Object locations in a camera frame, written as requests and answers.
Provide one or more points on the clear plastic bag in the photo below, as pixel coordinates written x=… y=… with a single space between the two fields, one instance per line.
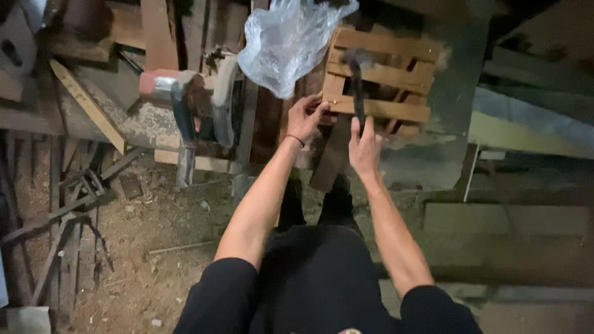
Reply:
x=285 y=44

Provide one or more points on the black wrist band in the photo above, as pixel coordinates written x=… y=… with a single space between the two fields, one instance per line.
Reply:
x=296 y=139

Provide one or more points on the heap of dark wooden sticks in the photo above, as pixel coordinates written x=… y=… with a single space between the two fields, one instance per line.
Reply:
x=51 y=218

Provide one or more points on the thin wooden stick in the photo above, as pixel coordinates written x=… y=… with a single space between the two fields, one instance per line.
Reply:
x=181 y=248

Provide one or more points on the light wooden strip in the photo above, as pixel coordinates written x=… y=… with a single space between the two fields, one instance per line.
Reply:
x=88 y=105

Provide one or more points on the person's black clothing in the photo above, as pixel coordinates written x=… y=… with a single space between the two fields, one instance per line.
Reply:
x=320 y=273

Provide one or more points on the small wooden slat crate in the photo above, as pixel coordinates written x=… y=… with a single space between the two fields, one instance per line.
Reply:
x=380 y=79

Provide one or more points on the person's left hand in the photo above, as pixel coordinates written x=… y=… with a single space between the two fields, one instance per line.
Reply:
x=302 y=121

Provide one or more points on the person's right hand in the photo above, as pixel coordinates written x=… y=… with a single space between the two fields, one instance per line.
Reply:
x=364 y=149

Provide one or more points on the pile of wooden boards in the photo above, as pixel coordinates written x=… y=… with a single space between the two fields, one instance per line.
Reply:
x=139 y=32

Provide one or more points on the red grey circular saw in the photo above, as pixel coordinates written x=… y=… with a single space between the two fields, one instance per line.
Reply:
x=197 y=104

